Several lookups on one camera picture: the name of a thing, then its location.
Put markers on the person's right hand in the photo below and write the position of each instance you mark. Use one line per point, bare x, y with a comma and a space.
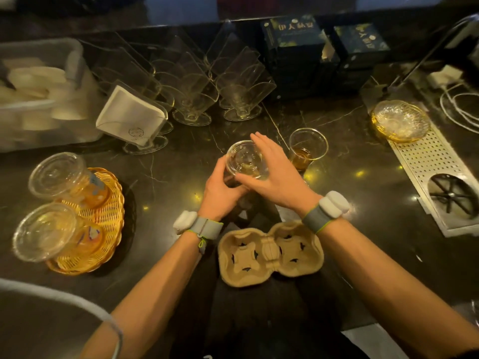
284, 179

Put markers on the person's left hand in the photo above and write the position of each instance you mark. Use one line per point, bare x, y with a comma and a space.
217, 196

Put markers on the person's left thumb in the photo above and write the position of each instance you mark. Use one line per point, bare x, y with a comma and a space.
235, 187

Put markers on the person's right thumb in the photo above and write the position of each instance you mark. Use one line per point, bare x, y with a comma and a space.
249, 178

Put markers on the clear lidded tea cup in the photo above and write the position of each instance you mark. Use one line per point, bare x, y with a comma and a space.
245, 158

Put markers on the person's right forearm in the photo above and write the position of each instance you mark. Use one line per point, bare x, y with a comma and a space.
396, 291

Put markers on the person's left forearm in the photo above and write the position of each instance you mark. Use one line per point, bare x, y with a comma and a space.
146, 299

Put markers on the grey white left wristband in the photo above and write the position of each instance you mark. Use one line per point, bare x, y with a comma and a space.
200, 225

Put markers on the grey white wristband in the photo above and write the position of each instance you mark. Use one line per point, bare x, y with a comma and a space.
325, 212
200, 225

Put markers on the open clear tea cup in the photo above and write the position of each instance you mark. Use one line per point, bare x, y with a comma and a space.
305, 151

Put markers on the brown cardboard cup carrier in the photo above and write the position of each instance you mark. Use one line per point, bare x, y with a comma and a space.
270, 253

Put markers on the grey white right wristband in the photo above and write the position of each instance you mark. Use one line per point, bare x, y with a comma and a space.
325, 212

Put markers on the group of empty acrylic holders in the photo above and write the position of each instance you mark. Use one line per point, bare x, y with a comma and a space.
194, 78

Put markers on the acrylic holder with napkins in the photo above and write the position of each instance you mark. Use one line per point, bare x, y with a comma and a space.
138, 127

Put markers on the white paper napkins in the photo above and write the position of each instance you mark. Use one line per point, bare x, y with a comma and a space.
129, 115

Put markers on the large dark printed box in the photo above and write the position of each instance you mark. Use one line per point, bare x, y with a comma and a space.
293, 52

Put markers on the yellow woven basket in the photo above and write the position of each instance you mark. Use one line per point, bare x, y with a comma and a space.
103, 224

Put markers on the stack of gold-rimmed glass dishes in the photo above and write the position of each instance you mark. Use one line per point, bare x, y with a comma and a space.
400, 120

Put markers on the lidded cup with orange label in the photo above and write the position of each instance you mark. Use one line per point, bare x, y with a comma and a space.
52, 233
71, 181

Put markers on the small dark printed box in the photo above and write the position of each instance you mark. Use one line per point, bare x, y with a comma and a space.
359, 48

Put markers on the perforated metal drain tray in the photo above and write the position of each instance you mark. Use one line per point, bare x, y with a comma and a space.
430, 156

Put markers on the clear plastic storage bin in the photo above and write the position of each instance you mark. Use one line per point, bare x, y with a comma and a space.
75, 70

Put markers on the black cup rinser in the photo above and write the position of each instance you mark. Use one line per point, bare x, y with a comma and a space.
452, 194

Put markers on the thin metal rod stand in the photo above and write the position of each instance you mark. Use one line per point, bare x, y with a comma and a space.
430, 52

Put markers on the white charger block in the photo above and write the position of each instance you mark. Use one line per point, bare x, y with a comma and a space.
445, 75

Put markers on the pile of white towels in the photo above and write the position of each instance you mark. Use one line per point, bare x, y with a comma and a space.
33, 89

